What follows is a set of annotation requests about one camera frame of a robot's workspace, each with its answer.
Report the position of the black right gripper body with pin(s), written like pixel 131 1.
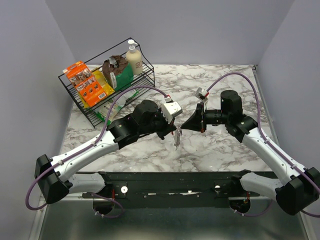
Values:
pixel 215 116

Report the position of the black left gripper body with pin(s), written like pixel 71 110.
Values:
pixel 159 123

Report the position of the red handled metal key holder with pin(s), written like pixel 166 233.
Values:
pixel 177 136

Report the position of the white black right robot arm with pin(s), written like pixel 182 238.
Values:
pixel 295 187

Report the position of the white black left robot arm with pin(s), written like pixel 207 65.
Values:
pixel 57 176

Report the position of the green white snack bag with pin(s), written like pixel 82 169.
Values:
pixel 112 107

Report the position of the brown green coffee bag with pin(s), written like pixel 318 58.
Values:
pixel 118 72

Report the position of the cream pump lotion bottle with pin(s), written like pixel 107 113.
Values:
pixel 134 57

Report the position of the yellow snack bag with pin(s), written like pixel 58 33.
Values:
pixel 96 89

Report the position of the orange product box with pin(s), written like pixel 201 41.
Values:
pixel 77 73

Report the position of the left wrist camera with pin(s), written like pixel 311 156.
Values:
pixel 171 109

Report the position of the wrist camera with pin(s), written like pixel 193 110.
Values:
pixel 171 109
pixel 202 95

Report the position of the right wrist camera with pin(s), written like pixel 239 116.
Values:
pixel 202 95

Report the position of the black wire rack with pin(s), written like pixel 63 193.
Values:
pixel 140 82

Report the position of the black metal base rail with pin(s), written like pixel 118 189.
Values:
pixel 134 190

